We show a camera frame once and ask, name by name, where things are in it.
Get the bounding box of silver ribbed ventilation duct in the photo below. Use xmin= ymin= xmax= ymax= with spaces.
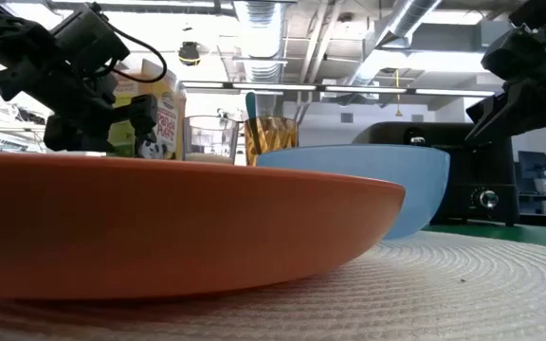
xmin=231 ymin=0 xmax=287 ymax=85

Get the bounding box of yellow hanging cord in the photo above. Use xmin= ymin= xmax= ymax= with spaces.
xmin=393 ymin=68 xmax=404 ymax=118

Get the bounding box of teal spoon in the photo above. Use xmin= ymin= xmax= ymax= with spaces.
xmin=245 ymin=91 xmax=261 ymax=155

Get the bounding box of silver smooth ventilation duct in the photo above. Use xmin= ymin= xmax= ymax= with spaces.
xmin=346 ymin=0 xmax=445 ymax=89

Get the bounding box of ribbed tinted drinking glass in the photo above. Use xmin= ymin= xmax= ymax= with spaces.
xmin=244 ymin=116 xmax=300 ymax=168

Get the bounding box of black camera cable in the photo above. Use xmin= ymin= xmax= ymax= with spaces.
xmin=93 ymin=18 xmax=169 ymax=84

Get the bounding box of ceiling light strip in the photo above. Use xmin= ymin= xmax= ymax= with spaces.
xmin=180 ymin=81 xmax=497 ymax=98

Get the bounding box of white woven round placemat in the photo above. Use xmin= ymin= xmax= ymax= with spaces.
xmin=0 ymin=229 xmax=546 ymax=341

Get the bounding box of orange round plate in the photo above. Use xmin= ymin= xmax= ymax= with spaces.
xmin=0 ymin=150 xmax=408 ymax=301

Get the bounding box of black four-slot toaster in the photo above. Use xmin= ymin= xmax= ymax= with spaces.
xmin=351 ymin=120 xmax=521 ymax=227

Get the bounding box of light blue bowl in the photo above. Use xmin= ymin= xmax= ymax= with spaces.
xmin=256 ymin=143 xmax=451 ymax=241

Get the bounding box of panda cereal box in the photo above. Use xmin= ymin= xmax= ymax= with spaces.
xmin=106 ymin=58 xmax=188 ymax=161

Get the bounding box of monitor on desk arm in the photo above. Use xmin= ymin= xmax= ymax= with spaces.
xmin=514 ymin=150 xmax=546 ymax=214

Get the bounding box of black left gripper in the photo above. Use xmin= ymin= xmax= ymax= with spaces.
xmin=0 ymin=51 xmax=159 ymax=154

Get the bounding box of black dome ceiling camera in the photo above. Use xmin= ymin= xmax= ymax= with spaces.
xmin=177 ymin=41 xmax=202 ymax=67

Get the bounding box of clear glass with white filling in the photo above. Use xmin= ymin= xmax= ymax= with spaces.
xmin=181 ymin=115 xmax=240 ymax=167

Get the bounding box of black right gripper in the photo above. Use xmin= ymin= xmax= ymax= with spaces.
xmin=464 ymin=21 xmax=546 ymax=144

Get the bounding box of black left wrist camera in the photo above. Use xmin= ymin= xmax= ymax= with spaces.
xmin=50 ymin=3 xmax=131 ymax=78

